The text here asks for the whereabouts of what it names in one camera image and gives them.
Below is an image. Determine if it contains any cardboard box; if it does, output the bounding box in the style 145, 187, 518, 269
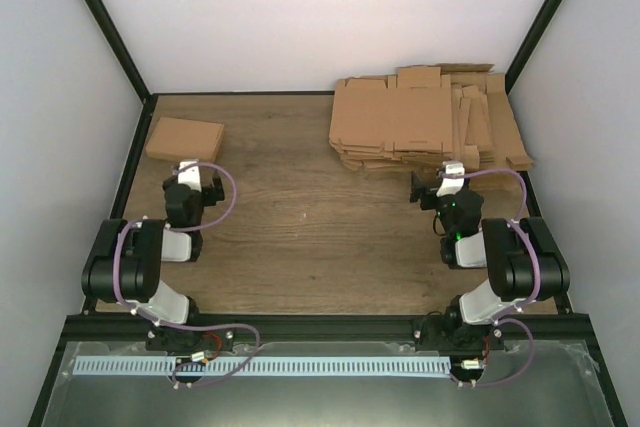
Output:
145, 117, 225, 162

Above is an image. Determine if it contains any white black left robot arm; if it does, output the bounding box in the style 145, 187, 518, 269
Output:
81, 167, 225, 351

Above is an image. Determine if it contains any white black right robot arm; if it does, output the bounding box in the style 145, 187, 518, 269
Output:
409, 164, 570, 350

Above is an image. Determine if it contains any stack of flat cardboard blanks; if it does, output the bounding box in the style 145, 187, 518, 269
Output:
328, 64, 533, 172

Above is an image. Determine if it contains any grey metal front plate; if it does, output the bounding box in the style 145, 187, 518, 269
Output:
42, 341, 614, 426

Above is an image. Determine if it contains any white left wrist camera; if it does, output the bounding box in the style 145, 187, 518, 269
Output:
175, 159, 202, 192

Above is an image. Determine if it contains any light blue slotted cable duct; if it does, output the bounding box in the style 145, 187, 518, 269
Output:
72, 355, 451, 378

